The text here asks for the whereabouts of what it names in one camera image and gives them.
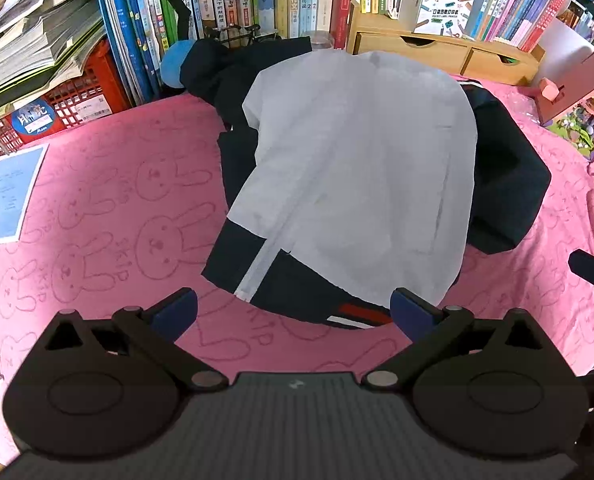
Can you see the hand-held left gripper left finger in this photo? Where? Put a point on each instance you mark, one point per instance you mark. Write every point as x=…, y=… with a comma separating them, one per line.
x=177, y=306

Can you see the red plastic crate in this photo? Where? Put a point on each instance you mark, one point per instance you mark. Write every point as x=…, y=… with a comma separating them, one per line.
x=77, y=95

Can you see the blue plush ball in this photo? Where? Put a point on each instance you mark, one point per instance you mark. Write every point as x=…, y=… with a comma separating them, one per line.
x=174, y=65

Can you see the miniature bicycle model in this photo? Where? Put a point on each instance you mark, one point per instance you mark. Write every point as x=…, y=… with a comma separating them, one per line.
x=242, y=35

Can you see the stack of papers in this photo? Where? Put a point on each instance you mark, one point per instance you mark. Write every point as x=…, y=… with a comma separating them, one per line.
x=27, y=45

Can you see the white printed box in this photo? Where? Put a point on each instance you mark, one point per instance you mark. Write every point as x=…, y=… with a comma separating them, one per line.
x=437, y=7

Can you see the blue paper sheet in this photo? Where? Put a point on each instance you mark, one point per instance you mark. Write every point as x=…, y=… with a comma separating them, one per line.
x=9, y=192

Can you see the clear plastic jar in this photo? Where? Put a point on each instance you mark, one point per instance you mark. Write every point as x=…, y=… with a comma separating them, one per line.
x=322, y=40

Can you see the wooden drawer organizer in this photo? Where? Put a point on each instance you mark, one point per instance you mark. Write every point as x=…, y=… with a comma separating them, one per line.
x=427, y=52

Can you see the pink toy house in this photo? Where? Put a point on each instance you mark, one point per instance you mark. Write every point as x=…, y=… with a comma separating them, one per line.
x=577, y=90

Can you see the white and navy jacket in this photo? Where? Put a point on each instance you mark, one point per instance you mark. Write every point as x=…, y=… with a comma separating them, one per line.
x=352, y=160

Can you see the pink rabbit-print blanket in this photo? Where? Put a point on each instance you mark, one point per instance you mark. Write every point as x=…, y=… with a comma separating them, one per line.
x=102, y=185

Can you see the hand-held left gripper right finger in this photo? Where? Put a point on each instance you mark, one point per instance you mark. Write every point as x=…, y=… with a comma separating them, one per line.
x=411, y=310

